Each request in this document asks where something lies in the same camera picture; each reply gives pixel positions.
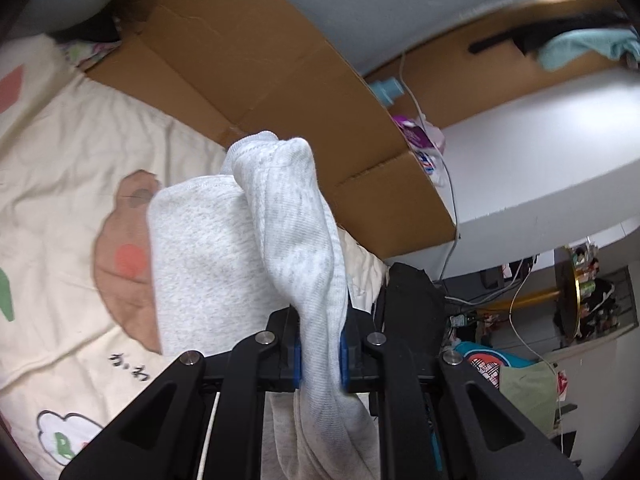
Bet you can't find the flattened cardboard box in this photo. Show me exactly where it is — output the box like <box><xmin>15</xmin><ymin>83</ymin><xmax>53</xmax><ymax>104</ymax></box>
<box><xmin>87</xmin><ymin>0</ymin><xmax>461</xmax><ymax>261</ymax></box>

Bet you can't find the purple and white packet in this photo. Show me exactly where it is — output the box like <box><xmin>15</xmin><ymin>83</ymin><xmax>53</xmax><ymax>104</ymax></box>
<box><xmin>392</xmin><ymin>115</ymin><xmax>446</xmax><ymax>176</ymax></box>

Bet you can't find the black folded garment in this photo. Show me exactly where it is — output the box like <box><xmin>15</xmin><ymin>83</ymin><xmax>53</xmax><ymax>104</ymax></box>
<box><xmin>385</xmin><ymin>262</ymin><xmax>446</xmax><ymax>361</ymax></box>

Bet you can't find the teal printed blanket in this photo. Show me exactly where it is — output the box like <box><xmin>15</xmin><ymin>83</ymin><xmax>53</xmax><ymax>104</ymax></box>
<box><xmin>452</xmin><ymin>341</ymin><xmax>503</xmax><ymax>391</ymax></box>

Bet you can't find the light teal cloth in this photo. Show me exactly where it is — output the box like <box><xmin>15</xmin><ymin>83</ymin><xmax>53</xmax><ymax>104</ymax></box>
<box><xmin>537</xmin><ymin>27</ymin><xmax>640</xmax><ymax>73</ymax></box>

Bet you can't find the white board panel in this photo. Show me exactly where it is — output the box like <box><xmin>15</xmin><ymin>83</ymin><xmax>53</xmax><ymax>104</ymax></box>
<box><xmin>440</xmin><ymin>67</ymin><xmax>640</xmax><ymax>281</ymax></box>

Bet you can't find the grey plastic-wrapped mattress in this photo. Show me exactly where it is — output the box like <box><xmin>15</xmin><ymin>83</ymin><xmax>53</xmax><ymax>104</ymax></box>
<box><xmin>235</xmin><ymin>0</ymin><xmax>616</xmax><ymax>76</ymax></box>

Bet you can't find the light blue bottle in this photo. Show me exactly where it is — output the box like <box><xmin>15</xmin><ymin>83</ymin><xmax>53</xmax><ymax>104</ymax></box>
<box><xmin>370</xmin><ymin>76</ymin><xmax>403</xmax><ymax>106</ymax></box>

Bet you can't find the light grey sweatshirt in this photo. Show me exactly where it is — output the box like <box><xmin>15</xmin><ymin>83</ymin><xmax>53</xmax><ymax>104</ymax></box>
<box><xmin>147</xmin><ymin>131</ymin><xmax>381</xmax><ymax>480</ymax></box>

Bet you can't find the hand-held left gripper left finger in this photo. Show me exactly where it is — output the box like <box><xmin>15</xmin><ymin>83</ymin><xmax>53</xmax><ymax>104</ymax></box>
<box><xmin>60</xmin><ymin>308</ymin><xmax>303</xmax><ymax>480</ymax></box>

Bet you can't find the cream printed blanket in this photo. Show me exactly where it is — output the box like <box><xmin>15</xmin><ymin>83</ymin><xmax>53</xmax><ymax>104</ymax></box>
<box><xmin>0</xmin><ymin>35</ymin><xmax>391</xmax><ymax>480</ymax></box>

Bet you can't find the pale green cloth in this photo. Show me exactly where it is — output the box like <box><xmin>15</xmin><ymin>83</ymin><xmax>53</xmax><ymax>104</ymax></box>
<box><xmin>500</xmin><ymin>360</ymin><xmax>558</xmax><ymax>433</ymax></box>

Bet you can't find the gold round side table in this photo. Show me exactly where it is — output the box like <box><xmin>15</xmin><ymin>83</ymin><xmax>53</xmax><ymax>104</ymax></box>
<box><xmin>482</xmin><ymin>247</ymin><xmax>596</xmax><ymax>343</ymax></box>

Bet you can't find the white cable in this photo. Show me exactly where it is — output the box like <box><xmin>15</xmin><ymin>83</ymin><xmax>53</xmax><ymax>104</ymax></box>
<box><xmin>397</xmin><ymin>52</ymin><xmax>458</xmax><ymax>281</ymax></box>

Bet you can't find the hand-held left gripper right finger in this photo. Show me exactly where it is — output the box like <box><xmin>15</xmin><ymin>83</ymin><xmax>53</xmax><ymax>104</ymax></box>
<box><xmin>340</xmin><ymin>310</ymin><xmax>583</xmax><ymax>480</ymax></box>

